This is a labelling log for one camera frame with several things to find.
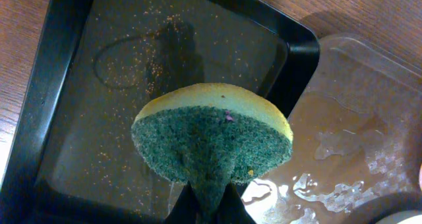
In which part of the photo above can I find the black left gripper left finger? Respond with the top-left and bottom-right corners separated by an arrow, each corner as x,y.
164,182 -> 198,224

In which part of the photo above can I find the black rectangular sponge tray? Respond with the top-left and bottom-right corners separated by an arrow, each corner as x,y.
1,0 -> 320,223

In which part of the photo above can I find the cream white plate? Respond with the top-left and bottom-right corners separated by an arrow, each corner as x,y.
339,191 -> 422,224

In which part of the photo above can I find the brown translucent serving tray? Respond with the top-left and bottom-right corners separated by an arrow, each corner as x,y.
242,34 -> 421,223

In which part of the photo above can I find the green and yellow sponge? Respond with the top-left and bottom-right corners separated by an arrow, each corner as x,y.
131,83 -> 293,220

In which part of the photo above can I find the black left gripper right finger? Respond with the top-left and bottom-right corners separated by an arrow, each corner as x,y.
217,183 -> 256,224

